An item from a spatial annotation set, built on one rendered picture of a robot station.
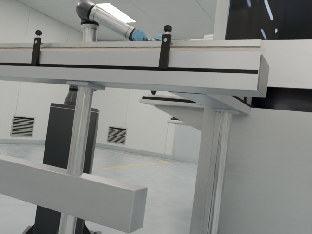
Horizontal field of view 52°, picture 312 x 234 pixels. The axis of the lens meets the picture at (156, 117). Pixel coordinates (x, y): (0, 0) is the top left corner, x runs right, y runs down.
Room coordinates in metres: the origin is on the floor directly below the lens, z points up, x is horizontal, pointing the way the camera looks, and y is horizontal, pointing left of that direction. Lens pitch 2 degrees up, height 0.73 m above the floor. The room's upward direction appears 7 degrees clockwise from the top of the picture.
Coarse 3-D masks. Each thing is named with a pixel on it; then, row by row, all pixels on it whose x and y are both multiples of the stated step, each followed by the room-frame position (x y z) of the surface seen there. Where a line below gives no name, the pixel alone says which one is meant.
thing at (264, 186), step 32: (256, 128) 1.52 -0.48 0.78; (288, 128) 1.46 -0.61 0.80; (256, 160) 1.51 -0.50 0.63; (288, 160) 1.45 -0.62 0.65; (224, 192) 1.57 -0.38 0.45; (256, 192) 1.51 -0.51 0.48; (288, 192) 1.44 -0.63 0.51; (224, 224) 1.57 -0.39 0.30; (256, 224) 1.50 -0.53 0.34; (288, 224) 1.44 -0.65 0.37
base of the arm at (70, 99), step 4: (72, 88) 1.79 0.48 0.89; (68, 92) 1.81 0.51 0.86; (72, 92) 1.78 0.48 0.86; (76, 92) 1.78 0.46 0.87; (68, 96) 1.79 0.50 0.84; (72, 96) 1.78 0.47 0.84; (76, 96) 1.78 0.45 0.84; (68, 100) 1.80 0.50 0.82; (72, 100) 1.77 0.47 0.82; (68, 104) 1.77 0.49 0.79; (72, 104) 1.76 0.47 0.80
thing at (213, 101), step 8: (184, 96) 1.05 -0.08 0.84; (192, 96) 1.02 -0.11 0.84; (200, 96) 0.99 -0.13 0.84; (208, 96) 0.96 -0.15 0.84; (216, 96) 1.02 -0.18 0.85; (224, 96) 1.10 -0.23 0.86; (232, 96) 1.20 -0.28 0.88; (240, 96) 1.32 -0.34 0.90; (208, 104) 1.25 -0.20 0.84; (216, 104) 1.20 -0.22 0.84; (224, 104) 1.17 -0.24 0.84; (232, 104) 1.21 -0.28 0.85; (240, 104) 1.34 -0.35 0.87; (248, 104) 1.48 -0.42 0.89; (240, 112) 1.44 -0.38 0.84; (248, 112) 1.51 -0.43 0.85
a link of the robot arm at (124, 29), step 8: (80, 0) 1.86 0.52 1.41; (88, 0) 1.84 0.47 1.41; (80, 8) 1.82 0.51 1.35; (88, 8) 1.80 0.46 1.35; (96, 8) 1.81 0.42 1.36; (80, 16) 1.87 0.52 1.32; (88, 16) 1.82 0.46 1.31; (96, 16) 1.81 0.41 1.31; (104, 16) 1.80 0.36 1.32; (112, 16) 1.81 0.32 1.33; (104, 24) 1.81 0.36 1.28; (112, 24) 1.79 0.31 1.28; (120, 24) 1.79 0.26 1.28; (120, 32) 1.80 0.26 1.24; (128, 32) 1.78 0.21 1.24; (136, 32) 1.75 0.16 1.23; (144, 32) 1.78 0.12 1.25; (136, 40) 1.75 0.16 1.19; (144, 40) 1.78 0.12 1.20
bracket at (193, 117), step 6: (162, 108) 1.86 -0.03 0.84; (168, 108) 1.85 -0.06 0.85; (174, 108) 1.83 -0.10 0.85; (180, 108) 1.81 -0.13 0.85; (186, 108) 1.79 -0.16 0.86; (192, 108) 1.78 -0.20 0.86; (174, 114) 1.83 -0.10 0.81; (180, 114) 1.81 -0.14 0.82; (186, 114) 1.79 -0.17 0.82; (192, 114) 1.78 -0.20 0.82; (198, 114) 1.76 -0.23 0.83; (186, 120) 1.79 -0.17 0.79; (192, 120) 1.77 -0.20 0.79; (198, 120) 1.76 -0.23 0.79; (192, 126) 1.77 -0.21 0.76; (198, 126) 1.76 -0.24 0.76
